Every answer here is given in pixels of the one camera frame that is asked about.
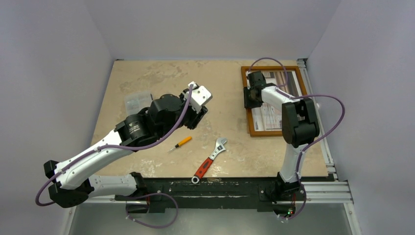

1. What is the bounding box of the printed plant photo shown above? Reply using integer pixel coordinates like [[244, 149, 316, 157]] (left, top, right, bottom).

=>
[[251, 70, 304, 132]]

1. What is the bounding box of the wooden picture frame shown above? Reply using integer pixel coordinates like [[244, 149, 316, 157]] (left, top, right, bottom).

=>
[[241, 66, 307, 137]]

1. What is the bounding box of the yellow handled screwdriver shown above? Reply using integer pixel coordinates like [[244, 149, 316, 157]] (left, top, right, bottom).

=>
[[168, 136, 192, 153]]

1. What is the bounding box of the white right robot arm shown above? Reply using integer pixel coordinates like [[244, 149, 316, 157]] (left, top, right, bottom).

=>
[[244, 71, 320, 199]]

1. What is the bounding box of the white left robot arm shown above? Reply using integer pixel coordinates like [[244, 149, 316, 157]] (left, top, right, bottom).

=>
[[43, 83, 212, 208]]

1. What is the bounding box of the clear plastic screw box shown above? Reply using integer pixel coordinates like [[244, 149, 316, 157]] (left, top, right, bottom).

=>
[[124, 91, 153, 115]]

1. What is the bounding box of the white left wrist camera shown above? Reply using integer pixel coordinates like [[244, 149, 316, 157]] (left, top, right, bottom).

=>
[[184, 81, 213, 113]]

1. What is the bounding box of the red handled adjustable wrench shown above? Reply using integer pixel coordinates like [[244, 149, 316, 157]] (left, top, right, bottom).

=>
[[191, 138, 228, 184]]

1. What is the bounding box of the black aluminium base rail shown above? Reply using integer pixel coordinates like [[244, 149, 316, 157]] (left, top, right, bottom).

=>
[[115, 176, 307, 215]]

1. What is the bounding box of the silver right side rail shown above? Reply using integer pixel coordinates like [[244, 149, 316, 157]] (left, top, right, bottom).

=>
[[297, 58, 354, 205]]

